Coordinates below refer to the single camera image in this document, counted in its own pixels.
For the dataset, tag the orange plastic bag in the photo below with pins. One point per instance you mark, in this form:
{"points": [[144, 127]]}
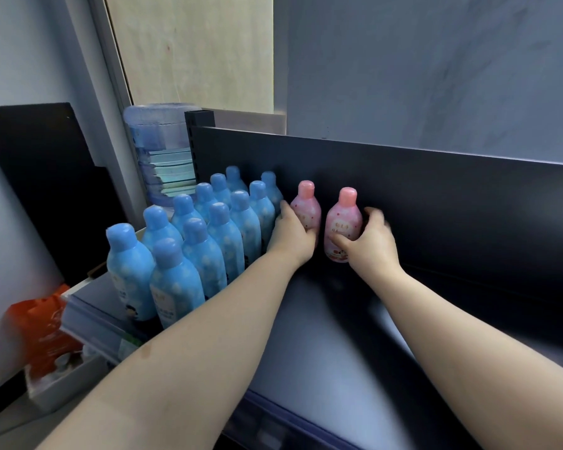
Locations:
{"points": [[44, 328]]}

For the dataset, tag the person's left thumb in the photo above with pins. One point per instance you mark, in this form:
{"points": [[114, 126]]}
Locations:
{"points": [[310, 237]]}

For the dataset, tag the light wooden panel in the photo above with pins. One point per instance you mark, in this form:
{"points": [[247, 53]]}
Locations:
{"points": [[192, 46]]}

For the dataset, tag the group of blue bottles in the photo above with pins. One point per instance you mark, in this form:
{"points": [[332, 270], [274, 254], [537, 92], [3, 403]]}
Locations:
{"points": [[206, 248]]}

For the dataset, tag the black flat board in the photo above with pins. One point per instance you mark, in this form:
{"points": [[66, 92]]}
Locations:
{"points": [[42, 173]]}

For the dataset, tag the person's right thumb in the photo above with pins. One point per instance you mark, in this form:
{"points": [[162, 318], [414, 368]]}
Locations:
{"points": [[343, 242]]}

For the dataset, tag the person's left forearm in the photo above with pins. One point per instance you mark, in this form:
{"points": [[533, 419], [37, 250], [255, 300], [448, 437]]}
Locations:
{"points": [[187, 356]]}

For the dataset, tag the person's left hand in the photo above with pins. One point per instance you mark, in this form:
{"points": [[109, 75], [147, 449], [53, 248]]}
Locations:
{"points": [[292, 241]]}

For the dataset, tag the clear shelf label strip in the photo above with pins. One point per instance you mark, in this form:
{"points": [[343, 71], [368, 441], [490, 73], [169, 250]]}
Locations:
{"points": [[101, 330]]}

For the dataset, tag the person's right forearm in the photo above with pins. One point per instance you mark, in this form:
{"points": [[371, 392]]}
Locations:
{"points": [[469, 351]]}

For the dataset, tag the black metal shelf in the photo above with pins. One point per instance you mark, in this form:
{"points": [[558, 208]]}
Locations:
{"points": [[450, 206]]}

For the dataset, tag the person's right hand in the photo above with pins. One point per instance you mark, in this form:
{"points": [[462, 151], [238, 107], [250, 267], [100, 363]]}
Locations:
{"points": [[373, 248]]}

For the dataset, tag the pink bottle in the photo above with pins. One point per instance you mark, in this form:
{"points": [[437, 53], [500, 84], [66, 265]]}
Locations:
{"points": [[345, 217], [307, 208]]}

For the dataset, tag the white cardboard box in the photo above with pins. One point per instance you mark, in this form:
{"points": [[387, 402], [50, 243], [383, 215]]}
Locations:
{"points": [[68, 386]]}

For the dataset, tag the clear blue water jug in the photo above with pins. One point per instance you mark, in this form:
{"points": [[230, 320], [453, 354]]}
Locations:
{"points": [[162, 149]]}

